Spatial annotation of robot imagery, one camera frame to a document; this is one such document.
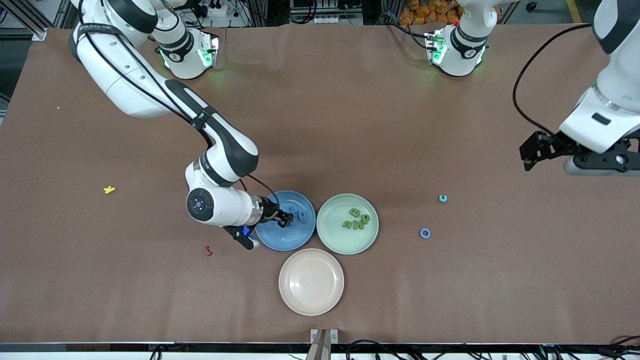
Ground blue plate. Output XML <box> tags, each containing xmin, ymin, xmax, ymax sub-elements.
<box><xmin>254</xmin><ymin>190</ymin><xmax>317</xmax><ymax>252</ymax></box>

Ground beige plate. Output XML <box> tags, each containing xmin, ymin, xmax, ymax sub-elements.
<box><xmin>278</xmin><ymin>248</ymin><xmax>345</xmax><ymax>317</ymax></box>

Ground green plate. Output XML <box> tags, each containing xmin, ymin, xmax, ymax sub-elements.
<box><xmin>316</xmin><ymin>193</ymin><xmax>380</xmax><ymax>256</ymax></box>

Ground brown paper table cover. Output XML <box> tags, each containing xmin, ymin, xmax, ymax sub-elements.
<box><xmin>0</xmin><ymin>22</ymin><xmax>640</xmax><ymax>346</ymax></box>

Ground orange bags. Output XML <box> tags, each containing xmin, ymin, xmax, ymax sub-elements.
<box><xmin>399</xmin><ymin>0</ymin><xmax>463</xmax><ymax>26</ymax></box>

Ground power strip with plugs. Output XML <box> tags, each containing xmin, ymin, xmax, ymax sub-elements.
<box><xmin>192</xmin><ymin>0</ymin><xmax>227</xmax><ymax>19</ymax></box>

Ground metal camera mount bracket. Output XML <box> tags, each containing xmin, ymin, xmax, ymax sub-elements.
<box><xmin>310</xmin><ymin>328</ymin><xmax>340</xmax><ymax>360</ymax></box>

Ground metal table edge rail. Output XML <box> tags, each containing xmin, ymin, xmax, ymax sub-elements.
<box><xmin>0</xmin><ymin>342</ymin><xmax>640</xmax><ymax>360</ymax></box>

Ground aluminium frame post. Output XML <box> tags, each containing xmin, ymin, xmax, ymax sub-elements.
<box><xmin>0</xmin><ymin>0</ymin><xmax>71</xmax><ymax>42</ymax></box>

